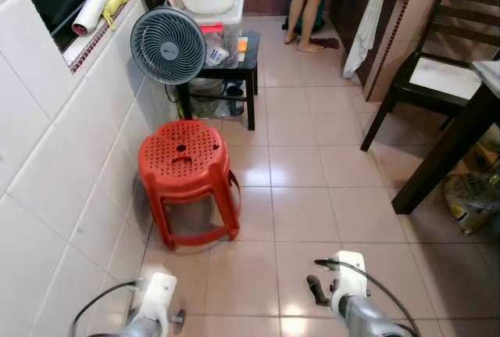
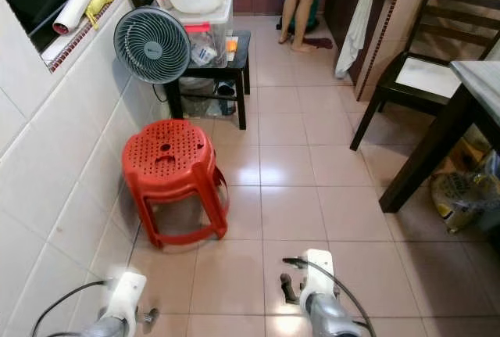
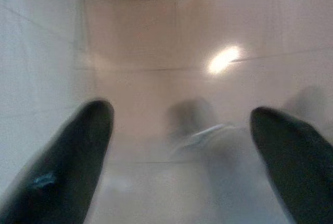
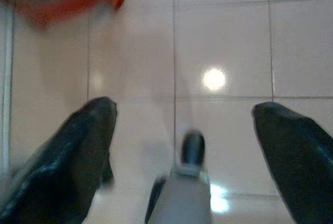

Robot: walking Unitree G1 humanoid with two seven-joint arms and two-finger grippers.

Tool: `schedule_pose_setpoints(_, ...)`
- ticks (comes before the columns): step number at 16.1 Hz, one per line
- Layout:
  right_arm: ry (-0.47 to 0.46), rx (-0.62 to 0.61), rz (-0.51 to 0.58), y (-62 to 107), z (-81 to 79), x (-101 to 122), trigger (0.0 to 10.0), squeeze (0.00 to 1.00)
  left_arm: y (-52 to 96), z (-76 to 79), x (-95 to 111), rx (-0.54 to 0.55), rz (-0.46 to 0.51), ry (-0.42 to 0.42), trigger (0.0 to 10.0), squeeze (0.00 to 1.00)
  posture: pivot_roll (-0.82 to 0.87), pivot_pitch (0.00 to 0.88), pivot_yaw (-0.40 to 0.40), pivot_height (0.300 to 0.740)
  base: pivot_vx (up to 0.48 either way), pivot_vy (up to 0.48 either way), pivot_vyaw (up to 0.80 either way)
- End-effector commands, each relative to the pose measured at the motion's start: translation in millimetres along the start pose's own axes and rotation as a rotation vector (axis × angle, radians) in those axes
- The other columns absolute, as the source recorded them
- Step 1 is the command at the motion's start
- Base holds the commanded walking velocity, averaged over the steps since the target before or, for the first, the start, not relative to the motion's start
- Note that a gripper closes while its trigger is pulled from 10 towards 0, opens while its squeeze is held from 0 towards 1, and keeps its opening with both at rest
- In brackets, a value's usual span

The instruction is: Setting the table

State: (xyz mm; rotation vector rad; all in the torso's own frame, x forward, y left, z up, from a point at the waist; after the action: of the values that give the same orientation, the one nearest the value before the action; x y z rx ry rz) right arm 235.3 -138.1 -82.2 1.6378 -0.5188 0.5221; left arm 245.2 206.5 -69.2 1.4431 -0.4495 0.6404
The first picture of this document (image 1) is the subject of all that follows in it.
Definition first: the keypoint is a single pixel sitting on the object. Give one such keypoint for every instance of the dark red slipper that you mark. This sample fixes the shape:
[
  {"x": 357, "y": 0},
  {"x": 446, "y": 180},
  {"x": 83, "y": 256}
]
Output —
[{"x": 328, "y": 43}]

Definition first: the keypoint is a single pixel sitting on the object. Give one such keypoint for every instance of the person in grey shorts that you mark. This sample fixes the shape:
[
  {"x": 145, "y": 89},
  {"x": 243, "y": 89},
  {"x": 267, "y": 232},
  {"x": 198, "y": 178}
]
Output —
[{"x": 305, "y": 8}]

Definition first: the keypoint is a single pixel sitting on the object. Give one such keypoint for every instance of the dark wooden chair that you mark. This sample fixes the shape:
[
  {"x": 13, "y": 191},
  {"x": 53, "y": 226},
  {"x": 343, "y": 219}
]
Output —
[{"x": 441, "y": 79}]

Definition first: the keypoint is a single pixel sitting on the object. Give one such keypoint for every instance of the dark wooden dining table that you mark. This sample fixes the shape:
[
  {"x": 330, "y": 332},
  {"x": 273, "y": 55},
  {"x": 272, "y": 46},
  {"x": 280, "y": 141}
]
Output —
[{"x": 445, "y": 149}]

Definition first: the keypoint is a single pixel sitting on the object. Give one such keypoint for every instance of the small orange packet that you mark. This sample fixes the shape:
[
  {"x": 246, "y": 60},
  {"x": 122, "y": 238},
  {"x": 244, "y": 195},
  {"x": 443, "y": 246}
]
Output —
[{"x": 242, "y": 48}]

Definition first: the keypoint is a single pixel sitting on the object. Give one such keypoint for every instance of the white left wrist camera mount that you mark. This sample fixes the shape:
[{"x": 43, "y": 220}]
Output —
[{"x": 158, "y": 294}]

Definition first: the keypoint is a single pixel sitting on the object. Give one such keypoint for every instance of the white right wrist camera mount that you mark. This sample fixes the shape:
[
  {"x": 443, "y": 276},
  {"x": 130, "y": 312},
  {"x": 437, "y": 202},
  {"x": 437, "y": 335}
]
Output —
[{"x": 350, "y": 278}]

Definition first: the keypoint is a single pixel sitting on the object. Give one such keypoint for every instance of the white hanging towel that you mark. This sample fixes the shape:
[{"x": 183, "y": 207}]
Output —
[{"x": 366, "y": 28}]

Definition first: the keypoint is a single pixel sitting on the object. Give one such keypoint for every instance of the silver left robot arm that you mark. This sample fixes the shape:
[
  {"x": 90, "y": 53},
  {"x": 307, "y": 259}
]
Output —
[{"x": 142, "y": 328}]

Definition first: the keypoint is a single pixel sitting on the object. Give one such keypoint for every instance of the red plastic stool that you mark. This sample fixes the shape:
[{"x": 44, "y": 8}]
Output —
[{"x": 187, "y": 166}]

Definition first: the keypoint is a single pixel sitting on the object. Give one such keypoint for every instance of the black side table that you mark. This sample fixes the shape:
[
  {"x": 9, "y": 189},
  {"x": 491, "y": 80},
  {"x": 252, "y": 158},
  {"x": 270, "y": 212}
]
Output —
[{"x": 250, "y": 71}]

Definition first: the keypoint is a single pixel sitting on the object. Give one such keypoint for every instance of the clear plastic bag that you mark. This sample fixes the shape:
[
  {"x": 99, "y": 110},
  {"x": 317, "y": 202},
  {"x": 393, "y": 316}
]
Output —
[{"x": 473, "y": 195}]

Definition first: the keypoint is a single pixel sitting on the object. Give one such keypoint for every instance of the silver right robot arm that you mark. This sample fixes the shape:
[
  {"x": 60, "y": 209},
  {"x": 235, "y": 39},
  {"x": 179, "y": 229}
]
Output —
[{"x": 367, "y": 320}]

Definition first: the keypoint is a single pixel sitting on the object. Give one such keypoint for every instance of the clear plastic storage box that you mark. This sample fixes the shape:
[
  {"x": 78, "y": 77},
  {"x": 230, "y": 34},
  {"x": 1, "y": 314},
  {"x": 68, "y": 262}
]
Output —
[{"x": 223, "y": 36}]

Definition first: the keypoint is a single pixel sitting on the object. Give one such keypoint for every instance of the grey bag under table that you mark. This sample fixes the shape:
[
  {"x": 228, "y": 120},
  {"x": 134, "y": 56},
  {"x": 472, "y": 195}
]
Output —
[{"x": 212, "y": 98}]

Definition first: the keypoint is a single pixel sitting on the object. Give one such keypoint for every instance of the grey round fan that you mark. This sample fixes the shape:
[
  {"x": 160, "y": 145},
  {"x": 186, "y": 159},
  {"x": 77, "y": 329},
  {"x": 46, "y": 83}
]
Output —
[{"x": 168, "y": 46}]

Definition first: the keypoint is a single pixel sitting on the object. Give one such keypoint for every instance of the green bin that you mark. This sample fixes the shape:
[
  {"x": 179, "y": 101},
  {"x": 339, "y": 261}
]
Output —
[{"x": 320, "y": 8}]

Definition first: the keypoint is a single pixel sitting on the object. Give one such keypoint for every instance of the tiled kitchen counter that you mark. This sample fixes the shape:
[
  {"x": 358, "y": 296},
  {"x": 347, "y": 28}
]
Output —
[{"x": 402, "y": 20}]

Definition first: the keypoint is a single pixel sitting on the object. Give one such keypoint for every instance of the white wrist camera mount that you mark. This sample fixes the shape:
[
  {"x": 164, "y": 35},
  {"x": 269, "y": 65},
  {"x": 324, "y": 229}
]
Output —
[
  {"x": 158, "y": 294},
  {"x": 350, "y": 278}
]

